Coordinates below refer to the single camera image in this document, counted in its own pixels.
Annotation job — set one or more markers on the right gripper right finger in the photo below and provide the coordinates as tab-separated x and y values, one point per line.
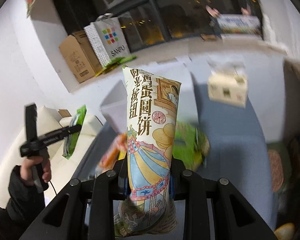
177	180

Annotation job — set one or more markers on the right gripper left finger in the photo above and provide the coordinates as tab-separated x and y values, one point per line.
120	187

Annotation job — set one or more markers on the green snack bag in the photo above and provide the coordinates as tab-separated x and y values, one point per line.
75	127

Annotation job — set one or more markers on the green yellow chip bag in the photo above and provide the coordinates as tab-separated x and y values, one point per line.
191	146

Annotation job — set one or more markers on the orange snack pack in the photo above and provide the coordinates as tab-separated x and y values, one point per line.
118	146

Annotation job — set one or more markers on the tall egg biscuit bag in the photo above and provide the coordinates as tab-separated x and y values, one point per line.
152	105

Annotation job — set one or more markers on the black left sleeve forearm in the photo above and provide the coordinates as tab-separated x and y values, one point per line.
23	207

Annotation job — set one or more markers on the left hand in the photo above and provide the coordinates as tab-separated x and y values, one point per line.
28	170

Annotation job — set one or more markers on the white storage box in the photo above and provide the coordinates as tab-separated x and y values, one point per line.
114	106

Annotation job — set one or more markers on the brown cardboard box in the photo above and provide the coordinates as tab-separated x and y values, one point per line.
80	56

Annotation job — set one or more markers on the tissue pack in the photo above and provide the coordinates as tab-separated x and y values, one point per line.
228	82

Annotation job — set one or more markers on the green packets on sill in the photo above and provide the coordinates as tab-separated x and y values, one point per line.
114	63

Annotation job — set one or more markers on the white Sanfu shopping bag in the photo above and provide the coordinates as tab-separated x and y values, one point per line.
107	39

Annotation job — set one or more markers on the printed box on sill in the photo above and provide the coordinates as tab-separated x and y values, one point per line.
239	24

